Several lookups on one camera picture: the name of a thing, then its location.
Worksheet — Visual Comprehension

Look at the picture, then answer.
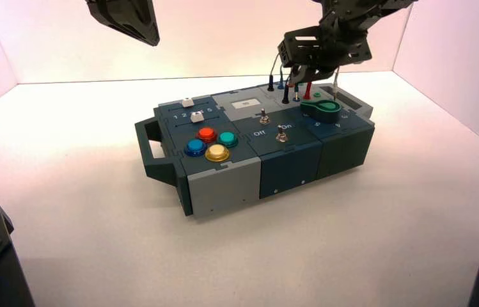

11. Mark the black jumper wire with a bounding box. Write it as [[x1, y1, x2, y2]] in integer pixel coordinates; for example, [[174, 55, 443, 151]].
[[267, 52, 291, 105]]

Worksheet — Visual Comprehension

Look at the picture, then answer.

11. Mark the white number display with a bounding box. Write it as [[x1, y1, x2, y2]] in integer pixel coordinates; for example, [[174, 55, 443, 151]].
[[230, 98, 261, 109]]

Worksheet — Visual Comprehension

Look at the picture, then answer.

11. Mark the white jumper wire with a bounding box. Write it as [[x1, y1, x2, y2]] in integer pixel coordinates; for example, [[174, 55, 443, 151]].
[[332, 65, 343, 101]]

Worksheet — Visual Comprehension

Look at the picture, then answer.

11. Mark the teal push button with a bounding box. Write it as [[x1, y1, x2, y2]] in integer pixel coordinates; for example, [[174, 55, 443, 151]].
[[216, 131, 239, 148]]

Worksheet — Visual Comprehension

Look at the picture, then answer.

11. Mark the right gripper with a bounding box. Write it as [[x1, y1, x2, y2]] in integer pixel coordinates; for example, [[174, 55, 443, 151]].
[[277, 24, 374, 86]]

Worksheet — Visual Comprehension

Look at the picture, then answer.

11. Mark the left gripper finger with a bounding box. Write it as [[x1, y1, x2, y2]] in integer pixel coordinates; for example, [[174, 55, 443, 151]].
[[86, 0, 158, 46], [125, 0, 161, 47]]

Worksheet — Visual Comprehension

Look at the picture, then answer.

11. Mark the green rotary knob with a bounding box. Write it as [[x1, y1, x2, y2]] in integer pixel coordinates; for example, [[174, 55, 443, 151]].
[[300, 98, 343, 124]]

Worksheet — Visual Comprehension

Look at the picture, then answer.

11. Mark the blue push button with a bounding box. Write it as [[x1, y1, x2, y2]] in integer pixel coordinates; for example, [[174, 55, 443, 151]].
[[184, 139, 208, 157]]

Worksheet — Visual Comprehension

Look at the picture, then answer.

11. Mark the red push button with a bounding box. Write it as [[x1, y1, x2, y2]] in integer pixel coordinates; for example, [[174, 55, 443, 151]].
[[196, 127, 218, 143]]

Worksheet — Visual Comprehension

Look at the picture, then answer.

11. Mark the dark teal grey control box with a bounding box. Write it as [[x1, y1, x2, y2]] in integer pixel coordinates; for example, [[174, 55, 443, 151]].
[[134, 83, 375, 217]]

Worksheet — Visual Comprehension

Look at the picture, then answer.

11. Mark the yellow push button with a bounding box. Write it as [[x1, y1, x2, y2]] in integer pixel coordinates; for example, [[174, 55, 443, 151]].
[[204, 144, 231, 163]]

